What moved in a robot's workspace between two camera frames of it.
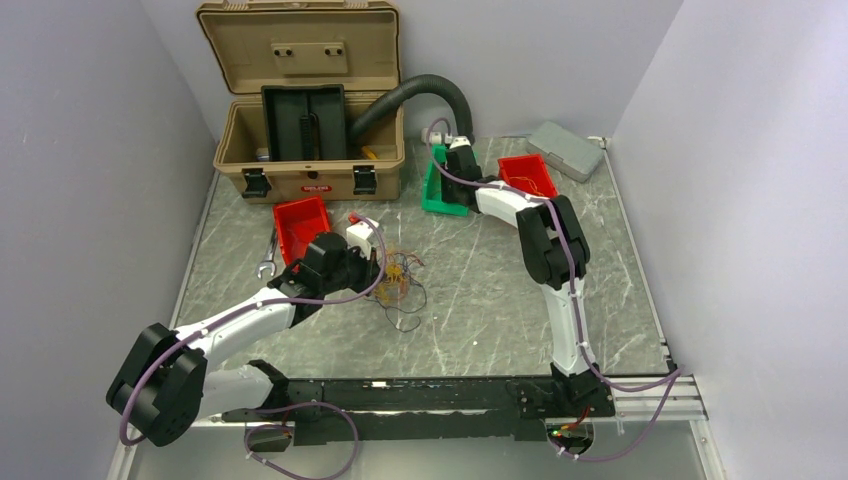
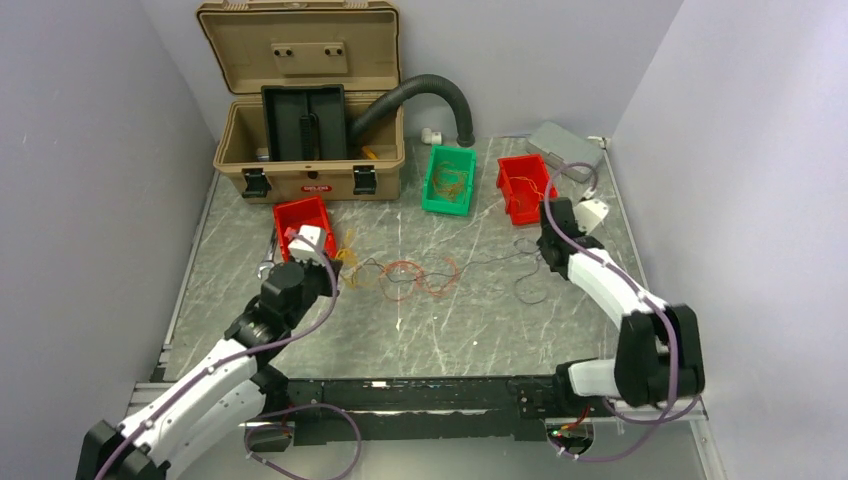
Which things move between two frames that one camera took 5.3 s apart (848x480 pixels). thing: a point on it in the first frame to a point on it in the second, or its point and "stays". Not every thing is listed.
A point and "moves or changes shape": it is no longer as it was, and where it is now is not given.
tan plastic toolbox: (351, 44) stays
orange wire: (533, 186) stays
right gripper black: (447, 196) to (541, 240)
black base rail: (368, 411) stays
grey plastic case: (565, 150) stays
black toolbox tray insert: (305, 122) stays
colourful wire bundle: (394, 283) moves or changes shape
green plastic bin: (433, 198) stays
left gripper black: (370, 268) to (324, 271)
